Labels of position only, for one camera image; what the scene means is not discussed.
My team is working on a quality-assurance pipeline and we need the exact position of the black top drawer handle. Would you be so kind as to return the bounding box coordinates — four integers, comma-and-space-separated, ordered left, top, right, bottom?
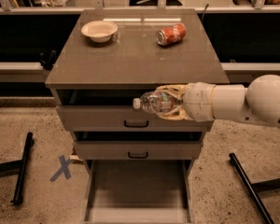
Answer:
123, 120, 149, 128

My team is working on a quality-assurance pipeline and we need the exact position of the blue tape cross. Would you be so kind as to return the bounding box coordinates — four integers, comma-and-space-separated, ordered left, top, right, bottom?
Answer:
49, 155, 72, 182

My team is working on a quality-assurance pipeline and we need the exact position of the top grey drawer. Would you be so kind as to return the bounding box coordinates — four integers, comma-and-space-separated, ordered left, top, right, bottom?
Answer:
57, 90, 213, 132

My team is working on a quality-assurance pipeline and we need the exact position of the white paper bowl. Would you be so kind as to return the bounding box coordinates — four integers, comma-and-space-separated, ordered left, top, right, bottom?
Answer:
81, 21, 118, 43

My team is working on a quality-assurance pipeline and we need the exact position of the bottom grey drawer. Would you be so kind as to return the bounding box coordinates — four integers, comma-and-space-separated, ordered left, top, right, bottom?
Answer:
80, 160, 194, 224

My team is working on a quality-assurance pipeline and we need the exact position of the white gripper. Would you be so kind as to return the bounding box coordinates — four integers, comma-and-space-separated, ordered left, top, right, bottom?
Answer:
156, 82, 215, 122

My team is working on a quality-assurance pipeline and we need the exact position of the black stand leg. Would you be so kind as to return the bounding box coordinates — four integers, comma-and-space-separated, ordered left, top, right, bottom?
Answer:
0, 132, 35, 205
229, 153, 280, 224

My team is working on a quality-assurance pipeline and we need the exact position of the grey drawer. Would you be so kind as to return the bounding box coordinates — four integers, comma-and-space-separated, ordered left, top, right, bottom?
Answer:
80, 160, 194, 224
73, 132, 203, 160
57, 90, 213, 132

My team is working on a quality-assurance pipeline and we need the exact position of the black drawer handle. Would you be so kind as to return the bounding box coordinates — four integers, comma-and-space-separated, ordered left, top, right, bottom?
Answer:
123, 120, 149, 128
128, 152, 148, 159

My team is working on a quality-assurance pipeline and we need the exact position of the orange soda can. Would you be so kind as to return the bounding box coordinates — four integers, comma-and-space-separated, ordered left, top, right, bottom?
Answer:
156, 23, 187, 46

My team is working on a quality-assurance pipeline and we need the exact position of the black middle drawer handle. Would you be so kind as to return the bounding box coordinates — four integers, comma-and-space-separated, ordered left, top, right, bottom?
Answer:
128, 152, 148, 159

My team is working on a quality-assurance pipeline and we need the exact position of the grey drawer cabinet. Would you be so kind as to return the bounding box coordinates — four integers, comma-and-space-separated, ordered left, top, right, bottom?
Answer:
45, 8, 231, 224

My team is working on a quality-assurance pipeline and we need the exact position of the black clamp on rail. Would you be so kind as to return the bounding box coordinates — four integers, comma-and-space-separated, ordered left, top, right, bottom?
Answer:
39, 50, 57, 70

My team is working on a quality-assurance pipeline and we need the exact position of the clear plastic water bottle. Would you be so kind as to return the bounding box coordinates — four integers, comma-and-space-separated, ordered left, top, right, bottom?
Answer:
133, 91, 182, 115

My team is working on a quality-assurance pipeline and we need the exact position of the middle grey drawer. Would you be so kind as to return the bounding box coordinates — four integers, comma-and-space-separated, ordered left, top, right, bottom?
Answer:
73, 132, 203, 160

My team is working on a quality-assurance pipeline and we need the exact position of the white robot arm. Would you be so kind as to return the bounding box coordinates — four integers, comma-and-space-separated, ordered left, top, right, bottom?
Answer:
157, 75, 280, 129

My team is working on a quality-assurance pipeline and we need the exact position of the black left stand leg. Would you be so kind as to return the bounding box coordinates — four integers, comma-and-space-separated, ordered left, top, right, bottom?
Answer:
0, 132, 35, 205

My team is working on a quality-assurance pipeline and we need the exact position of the black right stand leg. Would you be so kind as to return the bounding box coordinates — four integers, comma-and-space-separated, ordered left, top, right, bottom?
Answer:
229, 153, 280, 224

